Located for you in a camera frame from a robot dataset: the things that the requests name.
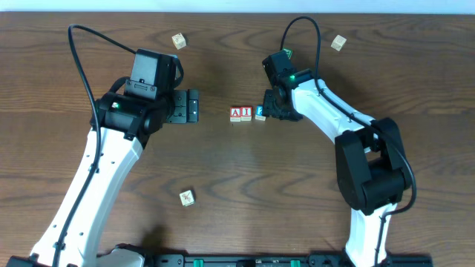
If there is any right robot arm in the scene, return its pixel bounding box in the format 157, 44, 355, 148
262, 50, 416, 266

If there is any green letter wooden block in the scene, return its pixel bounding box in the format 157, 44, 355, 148
283, 48, 293, 59

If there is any wooden block near base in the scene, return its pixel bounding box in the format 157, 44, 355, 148
179, 190, 195, 207

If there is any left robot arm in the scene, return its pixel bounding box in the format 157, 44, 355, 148
7, 49, 199, 266

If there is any plain wooden block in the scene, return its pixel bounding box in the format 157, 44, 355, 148
331, 35, 347, 51
171, 33, 187, 50

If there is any red letter I block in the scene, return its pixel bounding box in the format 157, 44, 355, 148
240, 106, 252, 122

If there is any red letter A block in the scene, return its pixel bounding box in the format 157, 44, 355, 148
229, 107, 241, 122

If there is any blue number 2 block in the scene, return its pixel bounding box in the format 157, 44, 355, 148
255, 105, 266, 121

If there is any plain wooden block far right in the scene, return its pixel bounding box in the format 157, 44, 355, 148
331, 35, 347, 51

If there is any plain wooden block far left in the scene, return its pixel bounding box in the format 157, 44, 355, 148
171, 33, 187, 50

